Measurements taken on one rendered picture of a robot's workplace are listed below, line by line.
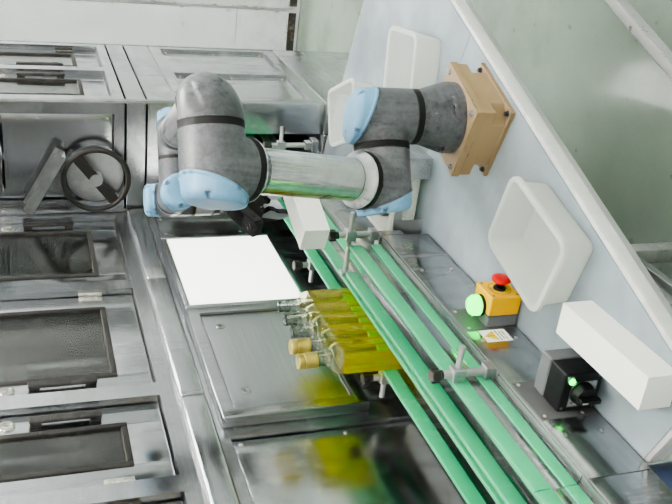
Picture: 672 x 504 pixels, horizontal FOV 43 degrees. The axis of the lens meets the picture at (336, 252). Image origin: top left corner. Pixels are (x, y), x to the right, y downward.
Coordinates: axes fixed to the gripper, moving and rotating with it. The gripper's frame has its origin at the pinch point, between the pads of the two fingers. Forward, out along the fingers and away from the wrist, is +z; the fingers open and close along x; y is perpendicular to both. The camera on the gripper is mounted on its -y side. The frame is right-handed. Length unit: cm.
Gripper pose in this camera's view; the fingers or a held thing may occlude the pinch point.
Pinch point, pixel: (297, 203)
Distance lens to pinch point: 203.3
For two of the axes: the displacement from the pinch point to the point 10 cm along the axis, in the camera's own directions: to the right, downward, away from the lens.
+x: -2.2, 6.8, 7.0
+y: -2.6, -7.3, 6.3
